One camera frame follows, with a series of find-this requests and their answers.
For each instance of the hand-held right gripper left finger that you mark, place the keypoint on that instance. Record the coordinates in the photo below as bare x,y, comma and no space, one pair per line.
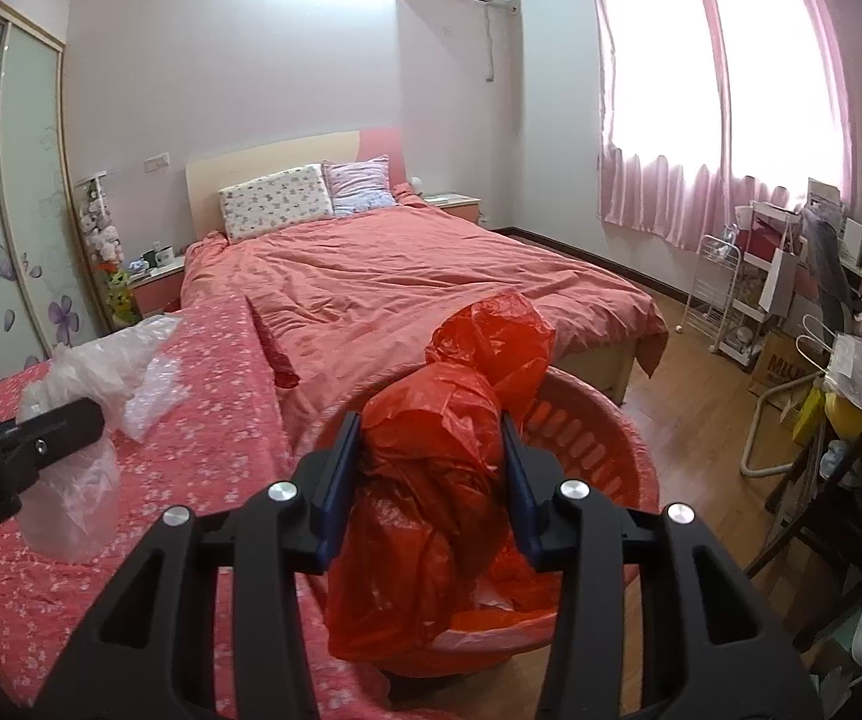
341,480

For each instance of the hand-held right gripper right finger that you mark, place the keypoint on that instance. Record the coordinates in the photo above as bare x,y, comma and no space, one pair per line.
517,480

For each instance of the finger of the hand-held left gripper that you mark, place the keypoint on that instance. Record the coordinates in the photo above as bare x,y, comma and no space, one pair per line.
56,431

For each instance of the clear plastic bag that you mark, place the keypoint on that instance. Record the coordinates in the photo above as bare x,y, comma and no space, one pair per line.
78,502

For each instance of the red plastic basket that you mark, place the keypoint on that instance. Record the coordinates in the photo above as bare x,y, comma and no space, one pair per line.
596,450

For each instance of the orange plastic bag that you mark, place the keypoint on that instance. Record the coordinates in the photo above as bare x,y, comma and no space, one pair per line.
431,465

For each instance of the red floral bedspread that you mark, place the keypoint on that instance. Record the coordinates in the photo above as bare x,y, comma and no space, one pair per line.
198,427

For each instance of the pink nightstand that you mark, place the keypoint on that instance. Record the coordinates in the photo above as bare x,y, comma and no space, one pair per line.
157,292

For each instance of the clear tube of plush toys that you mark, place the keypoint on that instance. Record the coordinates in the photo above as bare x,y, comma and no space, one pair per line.
101,240

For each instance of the white mug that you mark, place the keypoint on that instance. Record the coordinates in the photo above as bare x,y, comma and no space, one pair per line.
161,256

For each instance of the bed with pink duvet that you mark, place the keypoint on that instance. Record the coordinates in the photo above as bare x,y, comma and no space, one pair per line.
401,277

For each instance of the wardrobe with purple flowers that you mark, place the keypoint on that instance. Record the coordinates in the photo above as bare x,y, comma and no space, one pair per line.
26,165

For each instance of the cream nightstand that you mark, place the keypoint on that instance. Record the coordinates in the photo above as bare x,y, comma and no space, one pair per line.
453,204

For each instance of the white floral pillow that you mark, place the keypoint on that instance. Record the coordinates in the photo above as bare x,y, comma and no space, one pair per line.
273,202

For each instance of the pink striped pillow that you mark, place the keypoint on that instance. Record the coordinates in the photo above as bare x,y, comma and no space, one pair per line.
356,184

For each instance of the white paper bag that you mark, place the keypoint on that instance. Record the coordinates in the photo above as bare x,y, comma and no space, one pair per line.
778,285

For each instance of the cream and pink headboard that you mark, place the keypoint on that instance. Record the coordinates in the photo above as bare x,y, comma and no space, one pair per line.
251,157

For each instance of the white shelf cart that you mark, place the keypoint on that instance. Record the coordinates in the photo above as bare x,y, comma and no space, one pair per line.
769,214

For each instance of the grey desk chair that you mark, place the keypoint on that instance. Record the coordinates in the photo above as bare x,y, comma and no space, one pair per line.
829,262

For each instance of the pink curtain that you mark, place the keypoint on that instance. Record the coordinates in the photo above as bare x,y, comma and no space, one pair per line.
701,90

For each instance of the air conditioner pipe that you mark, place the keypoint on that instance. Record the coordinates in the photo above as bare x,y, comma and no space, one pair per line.
489,45

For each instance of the wooden bed frame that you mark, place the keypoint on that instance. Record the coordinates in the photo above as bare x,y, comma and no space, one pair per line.
596,367

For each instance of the white metal tube frame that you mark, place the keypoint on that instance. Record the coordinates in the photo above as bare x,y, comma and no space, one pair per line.
748,435

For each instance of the wall light switch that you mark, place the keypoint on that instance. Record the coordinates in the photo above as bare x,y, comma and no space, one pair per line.
157,160

